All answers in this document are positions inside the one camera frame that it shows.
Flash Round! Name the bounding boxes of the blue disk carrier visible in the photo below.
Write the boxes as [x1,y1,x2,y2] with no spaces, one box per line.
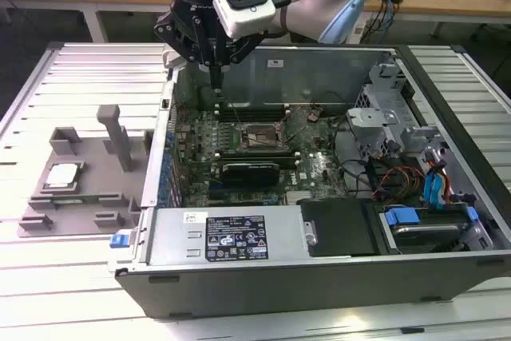
[381,204,480,238]

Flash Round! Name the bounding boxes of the silver finned heat sink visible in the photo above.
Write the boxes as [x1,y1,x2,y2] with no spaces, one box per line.
[285,191,317,207]

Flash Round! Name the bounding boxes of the grey parts rack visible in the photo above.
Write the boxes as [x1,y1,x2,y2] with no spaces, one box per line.
[18,104,155,238]

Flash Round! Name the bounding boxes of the CPU socket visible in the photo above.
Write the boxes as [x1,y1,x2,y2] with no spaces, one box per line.
[237,120,287,153]

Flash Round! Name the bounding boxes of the metal socket cover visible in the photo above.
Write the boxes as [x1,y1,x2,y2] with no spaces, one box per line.
[278,103,309,153]

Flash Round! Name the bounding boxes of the CPU with silver top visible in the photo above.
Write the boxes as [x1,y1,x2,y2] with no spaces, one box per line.
[42,163,81,190]

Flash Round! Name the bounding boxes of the RAM slot black clips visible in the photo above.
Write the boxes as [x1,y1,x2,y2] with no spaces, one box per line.
[214,112,291,120]
[214,105,291,112]

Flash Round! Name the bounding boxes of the blue case latch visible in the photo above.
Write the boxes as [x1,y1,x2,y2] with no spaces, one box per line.
[109,232,132,249]

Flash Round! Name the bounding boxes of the black grey PC case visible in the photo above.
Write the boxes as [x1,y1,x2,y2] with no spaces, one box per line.
[107,39,511,320]

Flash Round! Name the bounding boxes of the RAM slot white clips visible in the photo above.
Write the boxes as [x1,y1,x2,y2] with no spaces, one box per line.
[214,108,291,116]
[214,101,291,108]

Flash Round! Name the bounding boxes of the black plastic bay cover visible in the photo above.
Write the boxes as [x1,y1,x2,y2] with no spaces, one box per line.
[299,198,378,258]

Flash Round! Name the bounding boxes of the silver metal drive cage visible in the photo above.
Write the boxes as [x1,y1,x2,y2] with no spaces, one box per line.
[345,57,454,182]

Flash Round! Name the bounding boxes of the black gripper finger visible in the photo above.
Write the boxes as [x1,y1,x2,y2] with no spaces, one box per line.
[154,11,217,90]
[216,31,263,90]

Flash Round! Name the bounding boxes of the thick black cable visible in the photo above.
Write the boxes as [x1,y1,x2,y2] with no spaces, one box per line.
[331,115,380,200]

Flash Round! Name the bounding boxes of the blue flat data wire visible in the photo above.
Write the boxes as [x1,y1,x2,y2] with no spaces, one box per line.
[422,172,439,209]
[437,169,453,211]

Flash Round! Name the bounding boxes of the thin blue cable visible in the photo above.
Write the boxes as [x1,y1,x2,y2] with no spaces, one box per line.
[377,0,396,45]

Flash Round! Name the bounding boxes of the silver power supply unit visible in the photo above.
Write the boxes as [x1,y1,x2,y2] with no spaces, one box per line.
[148,205,305,267]

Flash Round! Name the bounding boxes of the silver hard disk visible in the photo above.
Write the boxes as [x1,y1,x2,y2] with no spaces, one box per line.
[389,223,464,254]

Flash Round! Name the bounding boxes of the coloured power wire bundle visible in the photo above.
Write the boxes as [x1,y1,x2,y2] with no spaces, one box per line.
[373,164,428,200]

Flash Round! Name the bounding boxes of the graphics card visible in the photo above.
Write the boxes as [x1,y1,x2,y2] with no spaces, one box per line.
[220,161,280,188]

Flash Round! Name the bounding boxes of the green motherboard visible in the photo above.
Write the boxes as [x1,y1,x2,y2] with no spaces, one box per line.
[171,101,351,208]

